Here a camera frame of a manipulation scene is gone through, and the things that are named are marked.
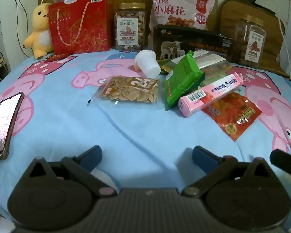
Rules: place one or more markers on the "pink candy box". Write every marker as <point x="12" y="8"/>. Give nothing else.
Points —
<point x="208" y="94"/>

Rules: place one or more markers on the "black box with sheep print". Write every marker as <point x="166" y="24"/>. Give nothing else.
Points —
<point x="198" y="43"/>

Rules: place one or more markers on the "blue pig print blanket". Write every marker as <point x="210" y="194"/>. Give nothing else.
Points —
<point x="135" y="131"/>

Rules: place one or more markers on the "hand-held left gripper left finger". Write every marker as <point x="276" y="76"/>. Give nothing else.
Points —
<point x="91" y="159"/>

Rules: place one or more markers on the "large pink snack bag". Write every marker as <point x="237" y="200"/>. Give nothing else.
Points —
<point x="174" y="4"/>

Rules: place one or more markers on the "white jelly cup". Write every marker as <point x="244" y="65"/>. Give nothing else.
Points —
<point x="148" y="64"/>

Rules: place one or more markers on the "clear nut jar gold lid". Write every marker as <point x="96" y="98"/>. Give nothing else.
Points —
<point x="129" y="29"/>

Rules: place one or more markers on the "yellow duck plush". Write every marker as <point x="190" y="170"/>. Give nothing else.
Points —
<point x="40" y="29"/>

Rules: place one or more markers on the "clear pastry pack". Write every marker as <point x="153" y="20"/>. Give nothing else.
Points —
<point x="215" y="65"/>

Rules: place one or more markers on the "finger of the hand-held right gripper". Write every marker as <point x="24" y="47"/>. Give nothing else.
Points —
<point x="285" y="161"/>

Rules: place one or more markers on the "clear bag of seeds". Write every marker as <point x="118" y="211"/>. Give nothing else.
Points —
<point x="128" y="91"/>

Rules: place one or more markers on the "brown cushion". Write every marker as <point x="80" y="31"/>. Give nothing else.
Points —
<point x="230" y="17"/>

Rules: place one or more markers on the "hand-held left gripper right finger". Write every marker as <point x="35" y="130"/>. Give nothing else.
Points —
<point x="201" y="156"/>

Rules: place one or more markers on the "green snack packet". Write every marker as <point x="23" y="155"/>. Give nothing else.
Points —
<point x="181" y="82"/>

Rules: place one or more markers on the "red gift bag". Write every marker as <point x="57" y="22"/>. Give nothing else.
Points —
<point x="92" y="29"/>

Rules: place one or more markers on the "smartphone with red case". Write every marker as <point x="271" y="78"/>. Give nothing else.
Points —
<point x="2" y="126"/>

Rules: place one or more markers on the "red orange snack packet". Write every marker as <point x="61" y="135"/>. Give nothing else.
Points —
<point x="235" y="116"/>

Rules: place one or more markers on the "clear walnut jar gold lid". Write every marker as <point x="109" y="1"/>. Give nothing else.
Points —
<point x="252" y="48"/>

